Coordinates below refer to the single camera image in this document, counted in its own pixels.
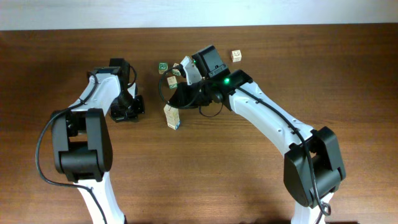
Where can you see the red-sided number 5 block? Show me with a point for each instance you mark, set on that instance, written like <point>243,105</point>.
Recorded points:
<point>170,111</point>

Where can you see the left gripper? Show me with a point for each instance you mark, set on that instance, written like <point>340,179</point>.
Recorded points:
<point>132,116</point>

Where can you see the green-sided horse block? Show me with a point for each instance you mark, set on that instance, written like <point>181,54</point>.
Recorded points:
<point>172,82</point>

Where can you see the blue-sided leaf block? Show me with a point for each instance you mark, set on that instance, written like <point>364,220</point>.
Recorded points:
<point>173,123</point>

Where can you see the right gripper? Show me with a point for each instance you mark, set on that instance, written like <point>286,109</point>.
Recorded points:
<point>183,101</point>

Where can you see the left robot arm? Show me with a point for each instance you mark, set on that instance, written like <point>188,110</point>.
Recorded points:
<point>81,142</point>

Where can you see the green R block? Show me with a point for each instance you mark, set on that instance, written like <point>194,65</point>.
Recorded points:
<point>163,66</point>

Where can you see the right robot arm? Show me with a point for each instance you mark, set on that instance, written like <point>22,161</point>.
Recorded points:
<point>313,164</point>

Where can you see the number 8 wooden block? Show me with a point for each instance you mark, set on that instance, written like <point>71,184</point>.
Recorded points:
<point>171,117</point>

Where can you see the green animal picture block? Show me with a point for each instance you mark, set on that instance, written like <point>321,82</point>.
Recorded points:
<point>176,70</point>

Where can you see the far red-sided block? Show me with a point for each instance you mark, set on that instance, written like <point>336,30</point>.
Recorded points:
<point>236,56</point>

